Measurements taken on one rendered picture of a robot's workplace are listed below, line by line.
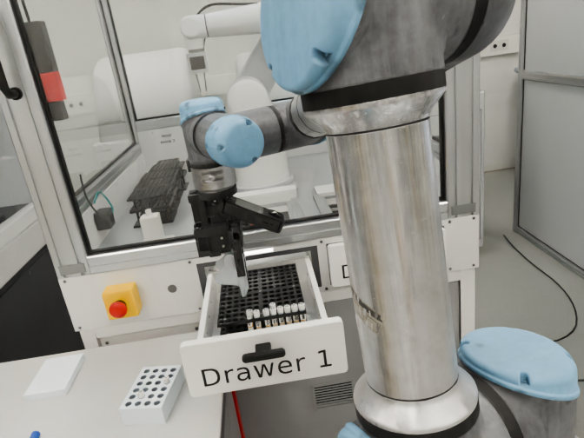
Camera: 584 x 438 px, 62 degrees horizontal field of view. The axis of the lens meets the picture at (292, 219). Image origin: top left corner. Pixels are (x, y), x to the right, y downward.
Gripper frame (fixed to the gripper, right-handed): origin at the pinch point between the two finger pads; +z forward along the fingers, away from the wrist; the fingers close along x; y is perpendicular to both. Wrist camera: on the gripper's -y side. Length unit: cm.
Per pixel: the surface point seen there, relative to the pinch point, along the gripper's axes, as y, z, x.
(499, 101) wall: -228, 35, -338
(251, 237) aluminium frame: -1.6, -0.2, -22.8
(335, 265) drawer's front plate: -20.3, 9.7, -21.0
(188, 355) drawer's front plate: 11.4, 6.2, 10.6
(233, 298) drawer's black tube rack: 3.9, 7.3, -8.8
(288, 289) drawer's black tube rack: -8.0, 7.3, -8.7
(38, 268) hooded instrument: 80, 24, -86
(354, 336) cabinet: -23.8, 32.9, -24.0
